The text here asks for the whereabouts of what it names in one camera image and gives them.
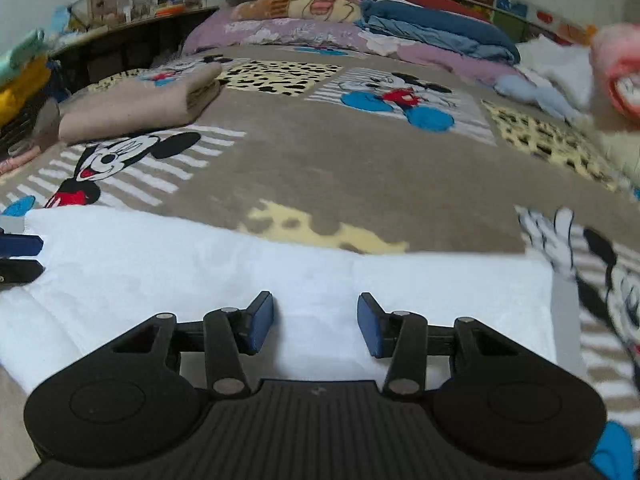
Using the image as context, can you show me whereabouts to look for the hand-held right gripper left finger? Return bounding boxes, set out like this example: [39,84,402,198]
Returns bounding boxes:
[111,290,275,396]

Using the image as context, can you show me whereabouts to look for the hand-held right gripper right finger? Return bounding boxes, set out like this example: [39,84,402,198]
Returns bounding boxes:
[357,292,521,397]

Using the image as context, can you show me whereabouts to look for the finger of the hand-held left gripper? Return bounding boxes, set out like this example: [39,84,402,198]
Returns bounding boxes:
[0,229,45,260]
[0,259,46,287]

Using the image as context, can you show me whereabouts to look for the white towel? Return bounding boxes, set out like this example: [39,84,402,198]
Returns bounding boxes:
[0,206,558,396]

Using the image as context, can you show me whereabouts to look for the blue folded clothes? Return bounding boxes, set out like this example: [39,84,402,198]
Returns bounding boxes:
[355,0,522,65]

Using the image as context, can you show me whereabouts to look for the yellow cloth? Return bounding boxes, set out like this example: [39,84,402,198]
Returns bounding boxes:
[0,56,53,128]

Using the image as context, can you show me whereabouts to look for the cartoon mouse printed blanket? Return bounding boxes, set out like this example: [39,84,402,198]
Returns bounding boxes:
[0,44,640,480]

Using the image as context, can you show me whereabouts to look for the folded beige towel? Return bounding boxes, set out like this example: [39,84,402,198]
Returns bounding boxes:
[58,63,224,144]

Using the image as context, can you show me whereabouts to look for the mint green cloth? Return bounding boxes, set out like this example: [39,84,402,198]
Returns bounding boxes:
[0,28,47,81]

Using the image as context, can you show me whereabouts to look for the dark wooden side table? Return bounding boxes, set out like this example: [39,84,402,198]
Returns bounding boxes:
[0,6,221,156]

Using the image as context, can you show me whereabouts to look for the cluttered dark side shelf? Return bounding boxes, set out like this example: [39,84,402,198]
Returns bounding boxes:
[50,0,211,36]

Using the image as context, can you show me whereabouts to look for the purple floral quilt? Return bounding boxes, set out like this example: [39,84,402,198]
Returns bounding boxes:
[181,9,521,91]

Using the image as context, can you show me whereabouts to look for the light blue cloth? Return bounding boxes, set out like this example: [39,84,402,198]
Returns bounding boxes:
[495,74,586,125]

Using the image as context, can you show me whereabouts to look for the cartoon printed pillow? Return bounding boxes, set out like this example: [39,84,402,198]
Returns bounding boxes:
[228,0,366,25]

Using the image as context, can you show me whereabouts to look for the white cloth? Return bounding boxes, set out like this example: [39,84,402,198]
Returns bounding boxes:
[515,36,596,109]

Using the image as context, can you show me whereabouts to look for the pink plush toy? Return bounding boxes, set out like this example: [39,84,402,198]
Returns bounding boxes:
[588,23,640,122]

